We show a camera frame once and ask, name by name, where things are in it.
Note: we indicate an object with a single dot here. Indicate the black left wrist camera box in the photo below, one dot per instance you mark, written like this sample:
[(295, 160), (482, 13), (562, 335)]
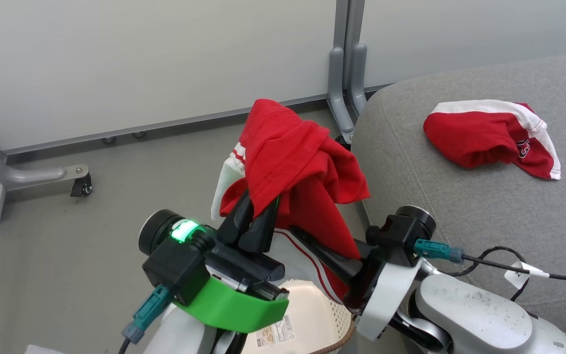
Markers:
[(175, 268)]

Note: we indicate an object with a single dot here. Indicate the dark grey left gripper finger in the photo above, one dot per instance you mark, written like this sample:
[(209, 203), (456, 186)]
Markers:
[(236, 221), (261, 231)]

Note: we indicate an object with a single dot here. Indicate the grey metal partition leg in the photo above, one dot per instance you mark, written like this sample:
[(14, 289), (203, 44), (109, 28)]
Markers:
[(32, 174)]

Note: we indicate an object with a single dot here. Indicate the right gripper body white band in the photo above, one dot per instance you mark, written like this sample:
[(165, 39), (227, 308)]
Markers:
[(386, 300)]

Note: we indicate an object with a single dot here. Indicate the black caster wheel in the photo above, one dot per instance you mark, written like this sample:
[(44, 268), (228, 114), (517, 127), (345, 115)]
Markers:
[(344, 141), (82, 188)]

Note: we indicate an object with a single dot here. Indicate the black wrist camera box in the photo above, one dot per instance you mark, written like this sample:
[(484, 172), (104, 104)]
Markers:
[(398, 236), (175, 268)]

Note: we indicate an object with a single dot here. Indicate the red t-shirt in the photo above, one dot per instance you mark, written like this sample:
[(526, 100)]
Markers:
[(297, 157)]

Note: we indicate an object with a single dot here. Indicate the white plastic laundry basket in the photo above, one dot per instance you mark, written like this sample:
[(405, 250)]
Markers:
[(312, 314)]

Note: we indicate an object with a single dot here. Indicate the grey fabric sofa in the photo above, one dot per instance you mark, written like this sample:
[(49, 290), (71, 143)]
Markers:
[(484, 211)]

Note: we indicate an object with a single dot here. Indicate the small grey rail foot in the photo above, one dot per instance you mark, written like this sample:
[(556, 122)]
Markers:
[(139, 133), (109, 139)]

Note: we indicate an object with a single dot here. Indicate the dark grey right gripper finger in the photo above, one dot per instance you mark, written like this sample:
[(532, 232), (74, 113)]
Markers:
[(329, 255)]

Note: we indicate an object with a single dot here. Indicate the red shorts with white trim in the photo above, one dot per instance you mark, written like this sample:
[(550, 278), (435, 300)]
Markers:
[(479, 137)]

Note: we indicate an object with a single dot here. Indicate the grey partition bottom rail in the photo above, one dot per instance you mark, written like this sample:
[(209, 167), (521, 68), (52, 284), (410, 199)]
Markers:
[(165, 125)]

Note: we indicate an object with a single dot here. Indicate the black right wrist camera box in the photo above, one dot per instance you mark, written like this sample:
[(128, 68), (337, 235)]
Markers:
[(398, 236)]

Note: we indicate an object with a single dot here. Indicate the printed basket label sticker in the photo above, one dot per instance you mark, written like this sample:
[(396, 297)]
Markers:
[(274, 333)]

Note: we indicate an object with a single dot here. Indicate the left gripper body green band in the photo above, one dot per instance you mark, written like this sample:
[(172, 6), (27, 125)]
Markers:
[(229, 305)]

